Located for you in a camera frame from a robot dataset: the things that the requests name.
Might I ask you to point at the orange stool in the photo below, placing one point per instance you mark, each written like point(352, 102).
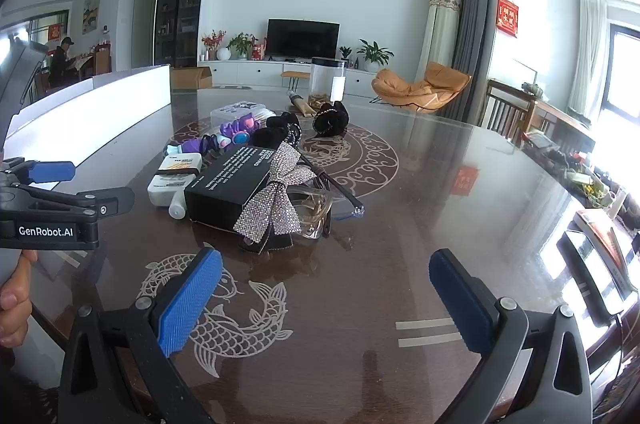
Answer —
point(296, 75)

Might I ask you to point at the white tube with orange print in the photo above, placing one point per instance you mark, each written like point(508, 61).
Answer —
point(180, 163)

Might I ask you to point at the small green potted plant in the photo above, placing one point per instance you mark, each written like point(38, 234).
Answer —
point(345, 54)

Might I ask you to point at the grey curtain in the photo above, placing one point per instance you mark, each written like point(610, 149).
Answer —
point(472, 34)

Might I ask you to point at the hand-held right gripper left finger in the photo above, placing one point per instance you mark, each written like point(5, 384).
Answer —
point(192, 299)

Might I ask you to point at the white television cabinet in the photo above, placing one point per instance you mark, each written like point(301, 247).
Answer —
point(250, 71)

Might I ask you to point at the dark glass display cabinet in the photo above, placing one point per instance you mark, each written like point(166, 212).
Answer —
point(182, 4)

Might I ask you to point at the red flower plant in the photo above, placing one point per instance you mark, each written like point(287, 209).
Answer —
point(212, 41)

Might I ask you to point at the black cardboard box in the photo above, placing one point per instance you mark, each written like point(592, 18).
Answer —
point(225, 184)

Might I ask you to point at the black television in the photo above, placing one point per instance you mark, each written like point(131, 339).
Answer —
point(302, 38)

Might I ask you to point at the rhinestone bow hair clip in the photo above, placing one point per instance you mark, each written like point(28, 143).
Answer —
point(280, 204)

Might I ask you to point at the stack of magazines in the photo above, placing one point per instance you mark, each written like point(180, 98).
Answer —
point(595, 249)

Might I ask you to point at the person's left hand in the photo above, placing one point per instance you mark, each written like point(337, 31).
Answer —
point(15, 304)

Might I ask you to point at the purple toy figure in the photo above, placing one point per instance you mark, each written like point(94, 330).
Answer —
point(239, 129)

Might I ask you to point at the large leafy potted plant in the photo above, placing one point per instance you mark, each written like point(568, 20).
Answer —
point(374, 53)

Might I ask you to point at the framed wall painting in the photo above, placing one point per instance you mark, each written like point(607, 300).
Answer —
point(91, 14)

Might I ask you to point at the black fuzzy beaded scrunchie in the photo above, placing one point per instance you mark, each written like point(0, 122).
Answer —
point(332, 116)
point(272, 131)

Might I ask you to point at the round white vase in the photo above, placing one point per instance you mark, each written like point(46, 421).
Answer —
point(223, 53)

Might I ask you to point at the clear jar with black lid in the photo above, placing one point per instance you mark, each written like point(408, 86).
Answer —
point(322, 79)

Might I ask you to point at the small white tube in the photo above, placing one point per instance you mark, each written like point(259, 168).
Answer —
point(177, 208)

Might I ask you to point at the white sheer curtain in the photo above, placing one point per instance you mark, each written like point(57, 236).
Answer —
point(587, 54)

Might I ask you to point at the covered standing air conditioner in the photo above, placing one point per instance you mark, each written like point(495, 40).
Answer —
point(440, 29)

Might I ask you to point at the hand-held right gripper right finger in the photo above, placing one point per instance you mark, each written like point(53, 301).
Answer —
point(460, 309)

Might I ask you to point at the red wall hanging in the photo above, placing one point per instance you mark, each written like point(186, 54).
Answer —
point(507, 16)

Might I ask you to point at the clear plastic box with print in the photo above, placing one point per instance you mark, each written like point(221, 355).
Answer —
point(240, 110)

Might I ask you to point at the cluttered wooden sideboard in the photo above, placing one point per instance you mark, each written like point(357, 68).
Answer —
point(560, 139)

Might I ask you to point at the purple and teal toy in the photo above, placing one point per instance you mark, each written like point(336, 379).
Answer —
point(195, 145)

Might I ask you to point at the white bottle with black band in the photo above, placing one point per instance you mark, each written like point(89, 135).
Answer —
point(167, 190)

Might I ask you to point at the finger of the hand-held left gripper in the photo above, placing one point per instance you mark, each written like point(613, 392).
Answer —
point(107, 200)
point(50, 171)

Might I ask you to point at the orange lounge chair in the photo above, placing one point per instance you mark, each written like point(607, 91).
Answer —
point(425, 89)

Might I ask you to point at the glass panel on stand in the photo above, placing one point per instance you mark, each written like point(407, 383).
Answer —
point(525, 71)

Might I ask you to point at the clear safety glasses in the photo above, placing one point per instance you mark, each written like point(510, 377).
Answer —
point(320, 210)

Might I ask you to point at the red gift box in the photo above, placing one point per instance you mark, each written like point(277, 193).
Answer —
point(258, 52)

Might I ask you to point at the wooden chair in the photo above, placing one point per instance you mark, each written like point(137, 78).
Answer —
point(505, 111)

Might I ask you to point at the bushy green potted plant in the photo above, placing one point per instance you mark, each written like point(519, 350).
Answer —
point(241, 44)

